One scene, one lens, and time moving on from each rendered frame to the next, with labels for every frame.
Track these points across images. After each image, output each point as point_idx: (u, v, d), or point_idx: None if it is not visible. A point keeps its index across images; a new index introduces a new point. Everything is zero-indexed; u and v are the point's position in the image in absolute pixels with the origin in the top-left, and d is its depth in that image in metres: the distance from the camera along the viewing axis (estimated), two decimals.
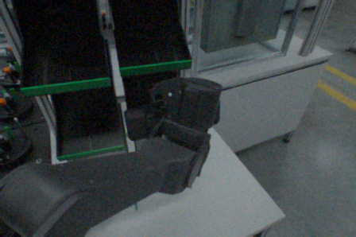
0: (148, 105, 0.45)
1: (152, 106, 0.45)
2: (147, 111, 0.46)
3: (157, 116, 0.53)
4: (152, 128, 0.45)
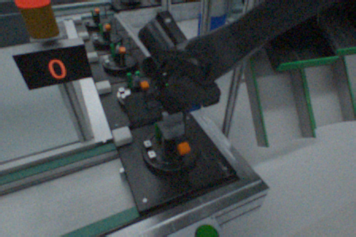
0: (148, 95, 0.46)
1: (151, 95, 0.46)
2: (147, 101, 0.46)
3: (160, 126, 0.52)
4: (155, 111, 0.44)
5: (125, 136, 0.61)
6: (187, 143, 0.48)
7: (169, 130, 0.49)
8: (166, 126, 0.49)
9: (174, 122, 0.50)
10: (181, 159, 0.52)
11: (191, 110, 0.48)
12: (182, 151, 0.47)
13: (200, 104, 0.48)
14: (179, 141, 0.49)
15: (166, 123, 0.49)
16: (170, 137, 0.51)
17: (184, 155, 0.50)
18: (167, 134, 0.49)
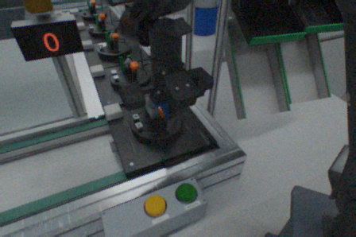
0: None
1: None
2: None
3: (146, 106, 0.59)
4: None
5: (115, 111, 0.65)
6: None
7: (154, 110, 0.56)
8: (152, 106, 0.56)
9: None
10: (165, 127, 0.57)
11: None
12: (162, 112, 0.52)
13: None
14: (160, 107, 0.55)
15: (152, 104, 0.56)
16: (155, 117, 0.58)
17: (166, 120, 0.55)
18: (152, 113, 0.56)
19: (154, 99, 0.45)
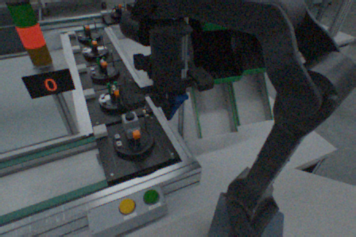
0: None
1: None
2: None
3: (125, 130, 0.76)
4: (159, 92, 0.45)
5: (102, 131, 0.82)
6: (138, 130, 0.70)
7: (129, 133, 0.73)
8: (128, 130, 0.73)
9: (133, 127, 0.74)
10: (138, 145, 0.74)
11: (178, 99, 0.46)
12: (134, 135, 0.69)
13: (187, 95, 0.48)
14: (133, 131, 0.72)
15: (128, 128, 0.73)
16: (131, 137, 0.75)
17: (138, 141, 0.72)
18: (128, 135, 0.73)
19: None
